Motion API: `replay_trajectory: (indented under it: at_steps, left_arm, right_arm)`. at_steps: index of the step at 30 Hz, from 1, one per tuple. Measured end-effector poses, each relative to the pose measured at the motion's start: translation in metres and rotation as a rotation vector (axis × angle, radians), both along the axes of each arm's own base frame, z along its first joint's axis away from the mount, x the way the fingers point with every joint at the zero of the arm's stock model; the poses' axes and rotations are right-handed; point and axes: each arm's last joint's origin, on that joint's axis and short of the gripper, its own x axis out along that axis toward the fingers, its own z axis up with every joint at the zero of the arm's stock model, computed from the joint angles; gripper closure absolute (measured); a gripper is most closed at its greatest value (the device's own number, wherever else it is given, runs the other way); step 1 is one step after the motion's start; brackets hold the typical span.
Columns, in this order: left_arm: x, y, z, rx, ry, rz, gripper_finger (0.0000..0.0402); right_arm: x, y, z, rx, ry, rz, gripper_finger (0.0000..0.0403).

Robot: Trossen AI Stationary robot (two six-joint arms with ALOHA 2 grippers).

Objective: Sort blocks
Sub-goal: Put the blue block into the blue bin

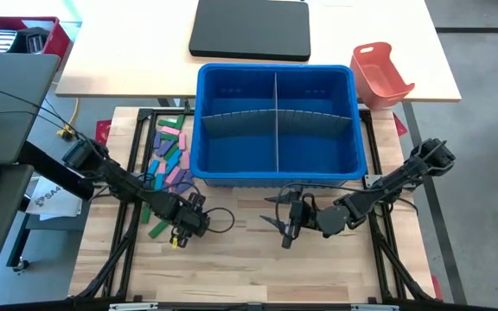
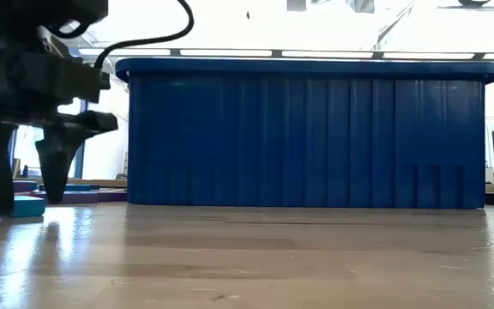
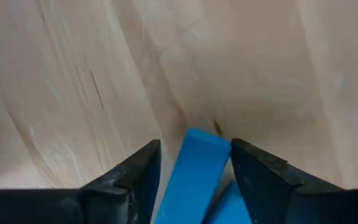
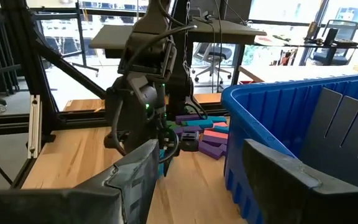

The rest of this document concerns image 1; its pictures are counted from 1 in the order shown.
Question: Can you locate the white printed paper sheet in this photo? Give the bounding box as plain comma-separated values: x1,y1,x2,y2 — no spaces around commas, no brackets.
24,166,85,221

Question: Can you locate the orange plastic basket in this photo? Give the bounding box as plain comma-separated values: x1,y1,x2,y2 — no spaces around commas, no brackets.
348,41,416,111

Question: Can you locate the black foam pad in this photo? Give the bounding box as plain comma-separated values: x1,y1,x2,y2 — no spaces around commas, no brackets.
188,0,312,63

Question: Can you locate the silver toaster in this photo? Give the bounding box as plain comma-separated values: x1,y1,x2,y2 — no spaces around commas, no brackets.
0,29,18,54

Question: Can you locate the light wooden side table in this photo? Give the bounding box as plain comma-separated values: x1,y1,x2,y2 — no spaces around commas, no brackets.
54,0,462,103

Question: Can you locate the long grey slotted divider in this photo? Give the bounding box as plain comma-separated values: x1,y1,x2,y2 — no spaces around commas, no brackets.
200,108,354,140

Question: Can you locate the red floor marker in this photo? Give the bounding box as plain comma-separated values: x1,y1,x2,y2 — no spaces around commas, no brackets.
95,119,112,146
393,112,409,137
430,275,444,300

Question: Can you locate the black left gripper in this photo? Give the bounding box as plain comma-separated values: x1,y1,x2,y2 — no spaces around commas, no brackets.
169,192,212,251

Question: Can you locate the thin black cable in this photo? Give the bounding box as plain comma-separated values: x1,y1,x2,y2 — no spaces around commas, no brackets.
0,80,67,124
0,110,65,130

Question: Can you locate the black toaster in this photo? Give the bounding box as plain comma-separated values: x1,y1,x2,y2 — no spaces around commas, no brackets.
9,26,52,55

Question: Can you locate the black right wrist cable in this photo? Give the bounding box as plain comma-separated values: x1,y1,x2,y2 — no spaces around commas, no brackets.
274,181,382,217

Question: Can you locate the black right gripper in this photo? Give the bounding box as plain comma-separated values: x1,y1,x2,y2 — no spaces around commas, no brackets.
260,189,350,251

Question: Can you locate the silver frame bracket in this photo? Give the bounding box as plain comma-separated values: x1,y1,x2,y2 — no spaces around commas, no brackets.
108,301,159,311
350,303,400,311

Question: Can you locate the black support bar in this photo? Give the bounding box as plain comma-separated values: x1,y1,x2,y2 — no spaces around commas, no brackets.
15,140,97,202

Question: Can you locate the black cart leg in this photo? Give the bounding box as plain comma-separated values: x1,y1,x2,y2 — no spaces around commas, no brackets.
5,211,33,269

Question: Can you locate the yellow cable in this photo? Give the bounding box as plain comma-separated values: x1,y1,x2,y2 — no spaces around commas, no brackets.
56,98,80,140

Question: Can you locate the grey equipment cart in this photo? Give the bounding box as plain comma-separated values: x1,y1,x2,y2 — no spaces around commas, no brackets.
0,51,61,278

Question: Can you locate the red plastic crate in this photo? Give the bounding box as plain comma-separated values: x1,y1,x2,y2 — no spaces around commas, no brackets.
0,16,72,60

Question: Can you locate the large blue plastic bin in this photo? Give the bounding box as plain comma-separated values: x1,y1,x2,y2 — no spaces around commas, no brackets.
189,63,368,189

